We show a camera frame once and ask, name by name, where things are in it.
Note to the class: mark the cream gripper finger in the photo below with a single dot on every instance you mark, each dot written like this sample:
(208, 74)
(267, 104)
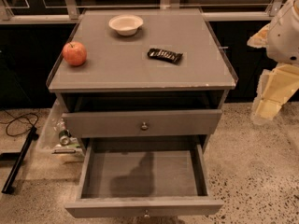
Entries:
(259, 40)
(275, 89)

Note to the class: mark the grey drawer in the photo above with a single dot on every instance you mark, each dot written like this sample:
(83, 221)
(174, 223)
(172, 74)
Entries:
(144, 177)
(142, 123)

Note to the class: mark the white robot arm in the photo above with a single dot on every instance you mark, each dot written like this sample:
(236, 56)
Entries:
(280, 38)

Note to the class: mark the grey top drawer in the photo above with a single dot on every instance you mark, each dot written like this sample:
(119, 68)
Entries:
(142, 123)

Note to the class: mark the grey drawer cabinet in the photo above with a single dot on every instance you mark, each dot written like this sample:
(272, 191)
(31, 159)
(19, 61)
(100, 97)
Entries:
(119, 76)

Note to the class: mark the black snack bar wrapper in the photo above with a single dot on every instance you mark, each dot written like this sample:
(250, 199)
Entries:
(164, 55)

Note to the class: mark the white paper bowl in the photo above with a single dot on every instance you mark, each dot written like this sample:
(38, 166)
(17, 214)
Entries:
(125, 25)

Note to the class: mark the red apple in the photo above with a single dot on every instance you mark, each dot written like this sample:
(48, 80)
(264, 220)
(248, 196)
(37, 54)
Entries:
(74, 53)

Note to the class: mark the green soda can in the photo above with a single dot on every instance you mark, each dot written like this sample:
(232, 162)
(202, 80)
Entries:
(64, 137)

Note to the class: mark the clear plastic trash bin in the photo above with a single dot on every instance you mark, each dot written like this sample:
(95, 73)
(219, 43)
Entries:
(48, 141)

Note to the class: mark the black floor stand bar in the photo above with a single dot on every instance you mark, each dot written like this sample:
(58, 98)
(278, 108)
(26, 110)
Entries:
(8, 186)

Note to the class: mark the metal railing frame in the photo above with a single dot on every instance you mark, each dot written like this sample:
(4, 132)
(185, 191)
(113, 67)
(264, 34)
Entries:
(71, 11)

